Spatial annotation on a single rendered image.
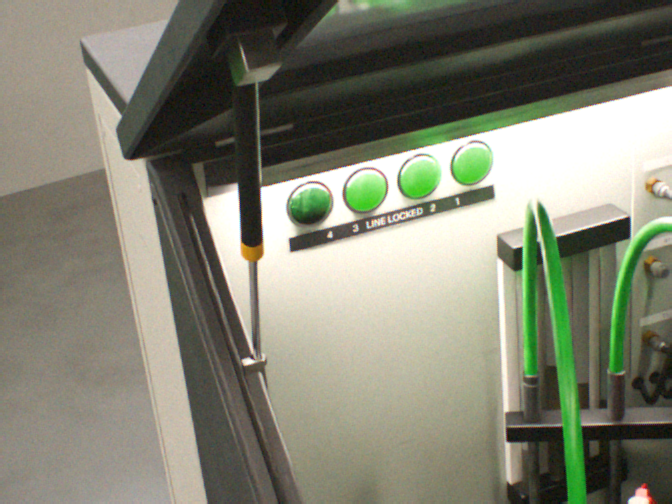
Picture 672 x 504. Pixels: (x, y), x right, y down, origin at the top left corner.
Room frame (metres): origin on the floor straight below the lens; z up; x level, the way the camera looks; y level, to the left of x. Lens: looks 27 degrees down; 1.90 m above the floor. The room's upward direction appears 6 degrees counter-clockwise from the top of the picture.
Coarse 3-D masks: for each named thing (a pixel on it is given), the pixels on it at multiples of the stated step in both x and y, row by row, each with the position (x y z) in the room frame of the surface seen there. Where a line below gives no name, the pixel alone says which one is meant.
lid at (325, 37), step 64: (192, 0) 0.72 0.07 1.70; (256, 0) 0.74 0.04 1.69; (320, 0) 0.71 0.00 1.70; (384, 0) 0.83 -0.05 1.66; (448, 0) 0.89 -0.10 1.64; (512, 0) 0.95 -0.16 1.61; (576, 0) 1.03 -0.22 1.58; (640, 0) 1.07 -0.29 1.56; (192, 64) 0.94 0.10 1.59; (256, 64) 0.73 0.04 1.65; (320, 64) 0.98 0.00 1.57; (384, 64) 0.99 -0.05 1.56; (448, 64) 1.05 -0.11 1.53; (512, 64) 1.16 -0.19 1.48; (128, 128) 1.02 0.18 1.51; (192, 128) 1.01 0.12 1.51
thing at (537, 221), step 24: (528, 216) 1.02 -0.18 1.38; (528, 240) 1.06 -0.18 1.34; (552, 240) 0.89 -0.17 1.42; (528, 264) 1.07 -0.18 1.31; (552, 264) 0.86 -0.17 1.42; (528, 288) 1.08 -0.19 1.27; (552, 288) 0.84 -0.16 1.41; (528, 312) 1.09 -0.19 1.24; (552, 312) 0.83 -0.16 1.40; (528, 336) 1.09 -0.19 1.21; (528, 360) 1.09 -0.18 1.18; (576, 384) 0.78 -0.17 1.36; (576, 408) 0.76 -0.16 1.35; (576, 432) 0.75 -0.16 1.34; (576, 456) 0.74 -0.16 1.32; (576, 480) 0.73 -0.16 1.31
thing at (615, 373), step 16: (656, 224) 1.01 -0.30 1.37; (640, 240) 1.04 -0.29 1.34; (624, 256) 1.06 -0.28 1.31; (640, 256) 1.06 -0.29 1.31; (624, 272) 1.06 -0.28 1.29; (624, 288) 1.07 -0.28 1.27; (624, 304) 1.07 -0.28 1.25; (624, 320) 1.08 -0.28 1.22; (608, 368) 1.09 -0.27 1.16; (608, 384) 1.08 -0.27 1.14; (608, 400) 1.08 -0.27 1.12; (608, 416) 1.08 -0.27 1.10
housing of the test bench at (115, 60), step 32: (128, 32) 1.36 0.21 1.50; (160, 32) 1.35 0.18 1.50; (96, 64) 1.27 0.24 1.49; (128, 64) 1.24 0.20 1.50; (544, 64) 1.24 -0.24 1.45; (96, 96) 1.32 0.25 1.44; (128, 96) 1.14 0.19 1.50; (128, 192) 1.23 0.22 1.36; (128, 224) 1.27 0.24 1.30; (128, 256) 1.32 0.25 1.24; (160, 256) 1.11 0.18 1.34; (160, 288) 1.14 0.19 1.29; (160, 320) 1.18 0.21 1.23; (160, 352) 1.22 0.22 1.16; (160, 384) 1.26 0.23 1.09; (160, 416) 1.31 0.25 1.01; (192, 448) 1.12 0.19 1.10; (192, 480) 1.16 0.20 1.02
